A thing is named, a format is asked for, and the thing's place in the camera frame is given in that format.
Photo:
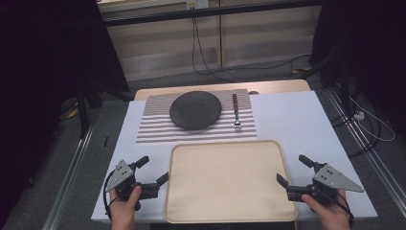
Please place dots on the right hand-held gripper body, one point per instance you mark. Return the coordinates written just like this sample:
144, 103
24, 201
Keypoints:
328, 180

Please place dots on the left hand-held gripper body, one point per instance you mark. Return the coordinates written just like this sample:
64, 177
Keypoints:
145, 190

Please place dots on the person's left hand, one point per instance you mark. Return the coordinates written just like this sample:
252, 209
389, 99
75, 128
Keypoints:
123, 212

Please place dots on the person's right hand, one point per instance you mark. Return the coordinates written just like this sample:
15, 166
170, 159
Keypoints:
333, 215

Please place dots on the white table cover board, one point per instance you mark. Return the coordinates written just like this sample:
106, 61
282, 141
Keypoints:
303, 127

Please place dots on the striped placemat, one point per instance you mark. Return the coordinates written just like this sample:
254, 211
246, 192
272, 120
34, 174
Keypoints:
156, 127

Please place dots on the small black floor item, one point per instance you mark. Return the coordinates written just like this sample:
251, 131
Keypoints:
105, 141

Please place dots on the beige plastic tray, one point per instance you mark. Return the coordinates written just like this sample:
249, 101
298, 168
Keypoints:
228, 182

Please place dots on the white power plug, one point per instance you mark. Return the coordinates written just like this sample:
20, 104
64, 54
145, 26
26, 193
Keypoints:
359, 115

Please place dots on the dark grey round plate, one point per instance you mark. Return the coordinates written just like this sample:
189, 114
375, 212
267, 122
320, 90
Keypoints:
195, 110

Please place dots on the black metal stand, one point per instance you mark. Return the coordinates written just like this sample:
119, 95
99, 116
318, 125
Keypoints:
344, 83
83, 108

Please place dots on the small dark round object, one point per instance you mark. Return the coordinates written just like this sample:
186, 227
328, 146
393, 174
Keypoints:
253, 92

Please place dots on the dark curtain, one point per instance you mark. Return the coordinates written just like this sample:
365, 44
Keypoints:
373, 48
38, 80

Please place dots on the aluminium floor rail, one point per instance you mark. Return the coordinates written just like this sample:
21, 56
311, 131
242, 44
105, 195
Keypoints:
364, 143
68, 179

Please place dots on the white wall outlet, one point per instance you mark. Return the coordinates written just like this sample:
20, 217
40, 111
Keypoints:
197, 4

